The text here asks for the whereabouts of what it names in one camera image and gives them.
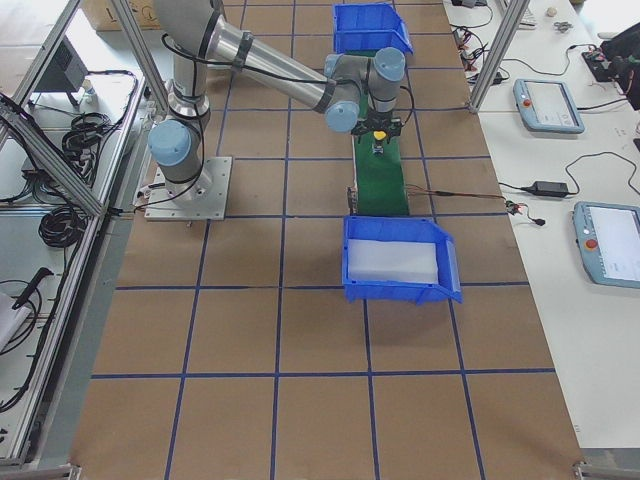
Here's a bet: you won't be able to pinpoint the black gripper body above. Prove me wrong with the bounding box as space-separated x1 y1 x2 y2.
352 110 403 136

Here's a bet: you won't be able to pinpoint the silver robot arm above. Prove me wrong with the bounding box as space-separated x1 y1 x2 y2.
148 1 409 216

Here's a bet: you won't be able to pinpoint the green conveyor belt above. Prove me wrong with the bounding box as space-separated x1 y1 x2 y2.
346 48 411 218

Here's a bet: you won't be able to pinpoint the blue bin left side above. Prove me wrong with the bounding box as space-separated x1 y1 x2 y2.
332 2 414 54

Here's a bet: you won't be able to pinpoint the blue bin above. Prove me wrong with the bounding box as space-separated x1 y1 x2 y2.
332 2 414 54
342 216 463 305

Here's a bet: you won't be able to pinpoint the blue bin right side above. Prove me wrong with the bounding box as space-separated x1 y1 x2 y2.
342 216 463 305

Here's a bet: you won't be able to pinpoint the white foam pad right bin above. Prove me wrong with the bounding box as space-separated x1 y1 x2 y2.
348 239 438 284

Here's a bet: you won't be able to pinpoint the teach pendant near left bin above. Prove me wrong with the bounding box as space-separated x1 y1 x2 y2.
513 79 585 134

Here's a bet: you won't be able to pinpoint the teach pendant bin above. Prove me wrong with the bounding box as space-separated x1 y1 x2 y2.
572 201 639 289
513 79 585 134

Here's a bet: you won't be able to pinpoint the black power adapter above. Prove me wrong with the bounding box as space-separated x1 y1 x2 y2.
532 181 570 198

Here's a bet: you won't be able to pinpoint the teach pendant near right bin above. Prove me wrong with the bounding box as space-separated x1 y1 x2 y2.
572 201 639 289

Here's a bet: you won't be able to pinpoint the cardboard box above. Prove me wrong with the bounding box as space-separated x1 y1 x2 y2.
82 0 164 32

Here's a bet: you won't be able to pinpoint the black control box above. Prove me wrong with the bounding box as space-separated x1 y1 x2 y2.
34 36 88 108

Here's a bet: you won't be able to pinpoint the red black conveyor wires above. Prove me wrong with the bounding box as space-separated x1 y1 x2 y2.
405 183 546 227

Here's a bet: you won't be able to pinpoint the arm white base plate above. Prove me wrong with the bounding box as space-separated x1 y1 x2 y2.
144 156 233 221

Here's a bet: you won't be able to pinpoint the aluminium frame post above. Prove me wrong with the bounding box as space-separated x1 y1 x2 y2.
468 0 529 113

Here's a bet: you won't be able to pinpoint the coiled black cables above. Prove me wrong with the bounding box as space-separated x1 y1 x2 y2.
61 112 124 174

